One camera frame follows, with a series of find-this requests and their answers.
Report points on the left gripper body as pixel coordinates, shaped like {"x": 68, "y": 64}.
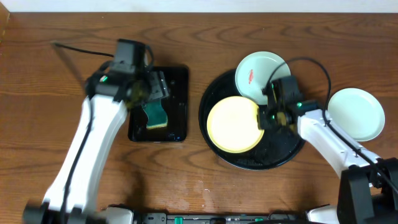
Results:
{"x": 158, "y": 88}

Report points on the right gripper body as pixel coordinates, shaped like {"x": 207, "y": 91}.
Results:
{"x": 269, "y": 119}

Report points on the green yellow sponge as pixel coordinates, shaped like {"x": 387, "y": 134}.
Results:
{"x": 156, "y": 115}

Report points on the yellow plate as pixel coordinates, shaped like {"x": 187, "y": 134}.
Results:
{"x": 232, "y": 125}

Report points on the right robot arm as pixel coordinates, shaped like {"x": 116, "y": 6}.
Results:
{"x": 368, "y": 183}

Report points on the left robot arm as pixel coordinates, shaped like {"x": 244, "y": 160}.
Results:
{"x": 72, "y": 196}

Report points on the black rectangular tray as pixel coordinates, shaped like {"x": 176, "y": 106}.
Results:
{"x": 176, "y": 107}

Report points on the round black tray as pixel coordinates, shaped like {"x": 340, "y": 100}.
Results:
{"x": 273, "y": 150}

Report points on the green plate with red stain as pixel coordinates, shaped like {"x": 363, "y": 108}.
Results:
{"x": 252, "y": 74}

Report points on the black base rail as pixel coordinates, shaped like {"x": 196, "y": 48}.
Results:
{"x": 217, "y": 218}

